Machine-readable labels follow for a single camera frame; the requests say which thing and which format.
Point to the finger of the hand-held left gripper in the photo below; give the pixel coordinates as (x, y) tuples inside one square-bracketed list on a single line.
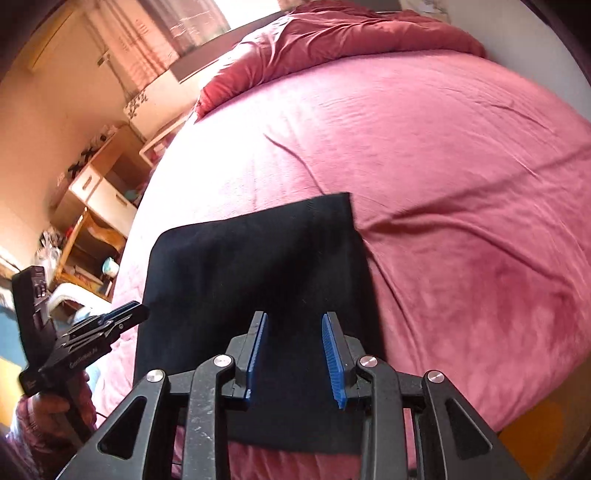
[(124, 313), (106, 333)]

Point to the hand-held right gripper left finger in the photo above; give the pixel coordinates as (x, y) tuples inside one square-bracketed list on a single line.
[(256, 355)]

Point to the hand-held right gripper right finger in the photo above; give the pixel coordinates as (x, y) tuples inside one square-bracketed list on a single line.
[(334, 364)]

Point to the black pants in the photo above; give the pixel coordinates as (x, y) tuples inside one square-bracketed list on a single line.
[(258, 258)]

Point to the person's left forearm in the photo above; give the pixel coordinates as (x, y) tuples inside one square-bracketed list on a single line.
[(37, 429)]

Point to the person's left hand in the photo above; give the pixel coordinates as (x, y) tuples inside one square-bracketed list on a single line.
[(82, 387)]

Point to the blue floor mat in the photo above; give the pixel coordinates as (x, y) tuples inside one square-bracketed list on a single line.
[(9, 332)]

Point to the teal cup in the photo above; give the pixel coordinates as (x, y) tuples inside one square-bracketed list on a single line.
[(111, 266)]

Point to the clear plastic bag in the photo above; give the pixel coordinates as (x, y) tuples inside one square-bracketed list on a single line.
[(50, 254)]

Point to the wooden desk shelf unit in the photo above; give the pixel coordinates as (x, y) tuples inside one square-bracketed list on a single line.
[(99, 194)]

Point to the yellow floor mat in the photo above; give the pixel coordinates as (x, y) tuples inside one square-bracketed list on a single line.
[(535, 429)]

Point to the pink fleece bed blanket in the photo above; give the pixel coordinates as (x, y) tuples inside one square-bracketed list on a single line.
[(461, 184)]

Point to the dark headboard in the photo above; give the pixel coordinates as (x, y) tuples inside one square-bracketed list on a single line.
[(217, 50)]

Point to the patterned window curtain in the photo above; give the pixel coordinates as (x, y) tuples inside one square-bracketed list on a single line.
[(152, 32)]

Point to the red pillow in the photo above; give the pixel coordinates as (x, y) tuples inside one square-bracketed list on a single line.
[(346, 32)]

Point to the white chair frame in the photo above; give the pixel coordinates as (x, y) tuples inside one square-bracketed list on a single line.
[(69, 297)]

